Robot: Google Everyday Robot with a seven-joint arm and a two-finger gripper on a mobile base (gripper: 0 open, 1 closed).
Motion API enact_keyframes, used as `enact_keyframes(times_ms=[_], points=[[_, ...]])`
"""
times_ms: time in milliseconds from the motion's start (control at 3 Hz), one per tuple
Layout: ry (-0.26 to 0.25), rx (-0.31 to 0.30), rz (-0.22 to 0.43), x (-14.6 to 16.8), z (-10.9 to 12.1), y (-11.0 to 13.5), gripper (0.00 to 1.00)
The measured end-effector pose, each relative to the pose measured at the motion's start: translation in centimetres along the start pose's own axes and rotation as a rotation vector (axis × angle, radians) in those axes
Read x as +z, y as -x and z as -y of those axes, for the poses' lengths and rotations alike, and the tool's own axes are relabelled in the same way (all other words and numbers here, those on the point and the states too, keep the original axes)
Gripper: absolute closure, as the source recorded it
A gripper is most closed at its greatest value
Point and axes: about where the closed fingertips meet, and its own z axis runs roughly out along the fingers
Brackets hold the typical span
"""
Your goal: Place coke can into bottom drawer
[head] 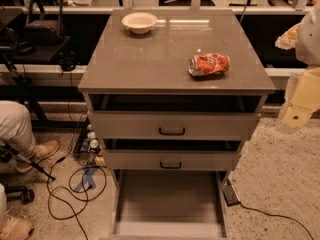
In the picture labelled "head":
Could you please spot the blue tape on floor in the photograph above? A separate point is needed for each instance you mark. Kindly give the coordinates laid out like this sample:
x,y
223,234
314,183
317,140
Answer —
x,y
87,181

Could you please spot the white ceramic bowl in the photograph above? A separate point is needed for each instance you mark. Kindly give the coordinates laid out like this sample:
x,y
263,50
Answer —
x,y
139,22

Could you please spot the black crate of items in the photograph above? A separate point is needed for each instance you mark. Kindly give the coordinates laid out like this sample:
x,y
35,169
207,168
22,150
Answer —
x,y
87,150

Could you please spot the grey open bottom drawer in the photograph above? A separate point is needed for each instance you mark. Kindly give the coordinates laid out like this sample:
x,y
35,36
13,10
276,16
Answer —
x,y
168,205

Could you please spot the black power adapter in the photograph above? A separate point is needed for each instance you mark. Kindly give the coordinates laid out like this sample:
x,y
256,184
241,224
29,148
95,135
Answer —
x,y
230,195

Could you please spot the black bag with handles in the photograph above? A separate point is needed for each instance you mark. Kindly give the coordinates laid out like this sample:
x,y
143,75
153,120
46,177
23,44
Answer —
x,y
40,30

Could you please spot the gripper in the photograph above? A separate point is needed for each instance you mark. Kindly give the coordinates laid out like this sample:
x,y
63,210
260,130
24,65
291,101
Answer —
x,y
309,44

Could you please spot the black dumbbell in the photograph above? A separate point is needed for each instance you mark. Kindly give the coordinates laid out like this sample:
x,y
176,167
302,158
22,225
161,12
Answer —
x,y
22,193

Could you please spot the grey drawer cabinet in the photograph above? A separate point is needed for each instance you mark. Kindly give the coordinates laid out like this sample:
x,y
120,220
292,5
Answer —
x,y
157,63

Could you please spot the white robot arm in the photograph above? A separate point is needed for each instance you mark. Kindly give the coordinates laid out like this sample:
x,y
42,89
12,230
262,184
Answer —
x,y
304,37

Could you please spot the tan shoe near corner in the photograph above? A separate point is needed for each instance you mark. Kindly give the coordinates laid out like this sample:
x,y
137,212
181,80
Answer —
x,y
15,228

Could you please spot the black headphones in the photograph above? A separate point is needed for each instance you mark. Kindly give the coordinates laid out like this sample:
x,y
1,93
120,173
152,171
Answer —
x,y
67,62

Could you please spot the grey middle drawer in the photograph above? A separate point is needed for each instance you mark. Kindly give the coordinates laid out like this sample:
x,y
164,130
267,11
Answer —
x,y
195,155

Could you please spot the grey top drawer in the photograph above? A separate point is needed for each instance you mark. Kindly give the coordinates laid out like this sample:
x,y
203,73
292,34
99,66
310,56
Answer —
x,y
177,117

